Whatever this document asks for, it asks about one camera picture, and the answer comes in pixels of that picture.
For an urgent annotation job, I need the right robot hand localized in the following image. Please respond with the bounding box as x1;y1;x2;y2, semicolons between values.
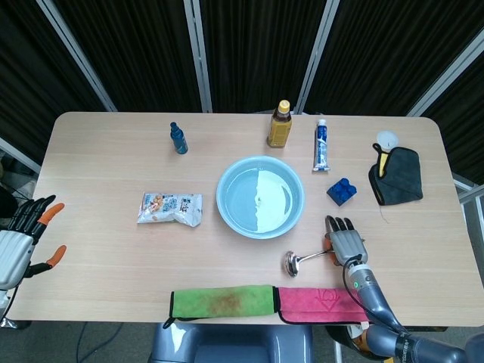
322;215;368;268

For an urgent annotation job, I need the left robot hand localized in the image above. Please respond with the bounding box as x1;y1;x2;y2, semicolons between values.
0;194;67;288

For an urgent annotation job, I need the metal ladle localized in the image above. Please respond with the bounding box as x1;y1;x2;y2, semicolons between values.
284;248;332;277

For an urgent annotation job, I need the light blue plastic bowl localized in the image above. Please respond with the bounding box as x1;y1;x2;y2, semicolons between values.
216;157;306;240

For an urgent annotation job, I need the blue toy building block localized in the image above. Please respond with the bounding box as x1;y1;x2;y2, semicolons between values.
326;177;358;207

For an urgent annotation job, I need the pink microfibre towel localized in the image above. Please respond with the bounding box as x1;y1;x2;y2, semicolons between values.
278;286;370;326

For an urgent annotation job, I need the grey yellow folded cloth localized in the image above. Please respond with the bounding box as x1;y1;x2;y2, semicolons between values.
368;142;424;207

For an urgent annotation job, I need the black waste bin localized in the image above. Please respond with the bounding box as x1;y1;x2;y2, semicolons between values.
324;323;383;363

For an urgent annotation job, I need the white blue toothpaste tube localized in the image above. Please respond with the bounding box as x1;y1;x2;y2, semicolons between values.
312;119;330;174

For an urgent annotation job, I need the white round lid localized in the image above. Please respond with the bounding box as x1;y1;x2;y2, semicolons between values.
376;130;399;149

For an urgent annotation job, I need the yellow tea bottle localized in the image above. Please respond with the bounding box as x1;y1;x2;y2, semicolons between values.
266;99;294;149

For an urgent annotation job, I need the green microfibre towel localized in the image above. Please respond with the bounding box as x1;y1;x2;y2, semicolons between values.
162;284;281;330

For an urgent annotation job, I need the grey robot torso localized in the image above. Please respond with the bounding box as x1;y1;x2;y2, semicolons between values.
150;321;315;363

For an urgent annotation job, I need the white snack bag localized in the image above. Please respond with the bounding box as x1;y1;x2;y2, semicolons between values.
136;191;203;228

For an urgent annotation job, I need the black fabric partition panel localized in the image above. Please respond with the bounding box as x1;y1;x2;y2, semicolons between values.
306;0;484;114
200;0;326;113
52;0;203;113
0;0;107;167
419;48;484;186

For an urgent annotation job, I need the blue spray bottle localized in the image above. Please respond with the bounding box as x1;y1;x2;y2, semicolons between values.
169;121;189;155

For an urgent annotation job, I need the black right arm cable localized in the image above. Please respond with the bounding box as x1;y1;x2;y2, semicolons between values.
341;255;366;309

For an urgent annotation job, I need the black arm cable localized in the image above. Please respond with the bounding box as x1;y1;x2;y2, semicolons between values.
341;255;366;309
0;283;20;326

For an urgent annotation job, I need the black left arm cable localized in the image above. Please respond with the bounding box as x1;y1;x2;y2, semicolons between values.
0;283;20;326

